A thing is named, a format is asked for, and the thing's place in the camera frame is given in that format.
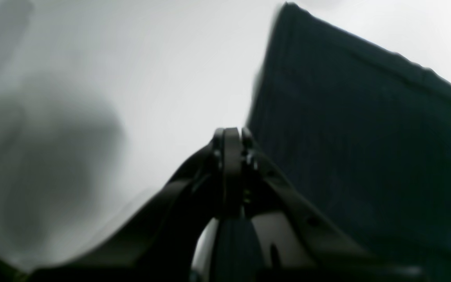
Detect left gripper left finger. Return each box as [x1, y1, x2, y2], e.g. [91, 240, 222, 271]
[29, 128, 233, 282]

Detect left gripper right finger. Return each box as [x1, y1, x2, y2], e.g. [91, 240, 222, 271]
[240, 127, 426, 282]

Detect black T-shirt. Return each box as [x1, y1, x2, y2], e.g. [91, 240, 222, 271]
[248, 4, 451, 282]

